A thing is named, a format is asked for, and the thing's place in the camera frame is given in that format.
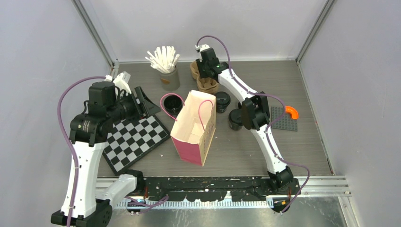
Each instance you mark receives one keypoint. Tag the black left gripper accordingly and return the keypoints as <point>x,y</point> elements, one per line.
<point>145,108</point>

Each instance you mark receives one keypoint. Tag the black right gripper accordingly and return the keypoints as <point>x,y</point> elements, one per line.
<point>199,64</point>

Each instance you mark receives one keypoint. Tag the brown cardboard cup carrier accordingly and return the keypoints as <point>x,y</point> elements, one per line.
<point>206,85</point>

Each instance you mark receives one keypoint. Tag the black coffee lid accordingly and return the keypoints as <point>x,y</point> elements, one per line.
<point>223,99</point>
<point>235,117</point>

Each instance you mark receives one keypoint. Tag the single black coffee cup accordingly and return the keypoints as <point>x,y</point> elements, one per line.
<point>221,109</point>

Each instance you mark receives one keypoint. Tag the paper bag with pink handles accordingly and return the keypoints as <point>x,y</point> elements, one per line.
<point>194,127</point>

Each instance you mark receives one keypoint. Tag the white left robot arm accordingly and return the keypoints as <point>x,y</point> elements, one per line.
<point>83,207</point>

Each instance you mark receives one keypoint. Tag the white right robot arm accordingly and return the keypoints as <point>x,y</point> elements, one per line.
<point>255,114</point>

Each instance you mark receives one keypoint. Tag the stack of black cups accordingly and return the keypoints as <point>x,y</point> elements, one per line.
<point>173,105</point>

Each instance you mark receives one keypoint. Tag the grey straw holder cup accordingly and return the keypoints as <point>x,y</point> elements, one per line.
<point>170,81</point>

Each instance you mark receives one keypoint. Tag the black white chessboard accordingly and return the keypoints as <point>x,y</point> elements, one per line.
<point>129,141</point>

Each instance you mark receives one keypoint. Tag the white paper straws bundle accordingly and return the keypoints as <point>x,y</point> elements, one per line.
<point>163,59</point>

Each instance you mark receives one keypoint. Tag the grey lego baseplate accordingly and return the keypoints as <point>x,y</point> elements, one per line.
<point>285,123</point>

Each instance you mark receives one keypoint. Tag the orange small object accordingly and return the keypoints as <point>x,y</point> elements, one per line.
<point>292,112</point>

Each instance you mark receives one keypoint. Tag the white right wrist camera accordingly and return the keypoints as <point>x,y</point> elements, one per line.
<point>200,48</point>

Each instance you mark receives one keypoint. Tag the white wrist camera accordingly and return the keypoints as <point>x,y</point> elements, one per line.
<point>121,81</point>
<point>200,48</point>

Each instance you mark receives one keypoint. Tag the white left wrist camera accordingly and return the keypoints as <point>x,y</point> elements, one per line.
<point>121,81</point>

